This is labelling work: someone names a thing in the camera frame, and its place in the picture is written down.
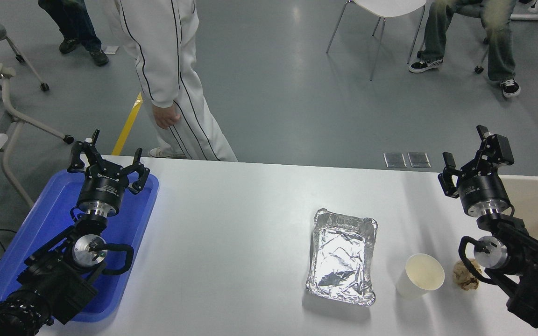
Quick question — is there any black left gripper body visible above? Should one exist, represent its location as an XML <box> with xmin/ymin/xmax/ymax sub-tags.
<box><xmin>77</xmin><ymin>167</ymin><xmax>126</xmax><ymax>210</ymax></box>

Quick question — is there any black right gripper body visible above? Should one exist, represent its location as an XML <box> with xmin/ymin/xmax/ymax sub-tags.
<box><xmin>456</xmin><ymin>171</ymin><xmax>511</xmax><ymax>213</ymax></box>

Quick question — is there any white paper cup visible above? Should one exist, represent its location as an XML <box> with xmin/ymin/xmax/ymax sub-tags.
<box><xmin>396</xmin><ymin>253</ymin><xmax>446</xmax><ymax>299</ymax></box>

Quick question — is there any person's hand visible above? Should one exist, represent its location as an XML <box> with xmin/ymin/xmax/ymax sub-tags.
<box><xmin>151</xmin><ymin>103</ymin><xmax>182</xmax><ymax>129</ymax></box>

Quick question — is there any blue plastic tray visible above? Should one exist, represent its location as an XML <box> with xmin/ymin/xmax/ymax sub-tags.
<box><xmin>0</xmin><ymin>169</ymin><xmax>160</xmax><ymax>323</ymax></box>

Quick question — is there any crumpled tan paper ball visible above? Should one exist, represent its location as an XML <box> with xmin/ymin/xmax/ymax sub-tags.
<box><xmin>453</xmin><ymin>258</ymin><xmax>482</xmax><ymax>291</ymax></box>

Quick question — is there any silver foil tray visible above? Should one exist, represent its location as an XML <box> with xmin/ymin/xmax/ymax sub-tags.
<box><xmin>305</xmin><ymin>208</ymin><xmax>378</xmax><ymax>307</ymax></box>

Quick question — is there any white chair with metal legs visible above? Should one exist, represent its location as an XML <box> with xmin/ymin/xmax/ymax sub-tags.
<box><xmin>326</xmin><ymin>0</ymin><xmax>427</xmax><ymax>81</ymax></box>

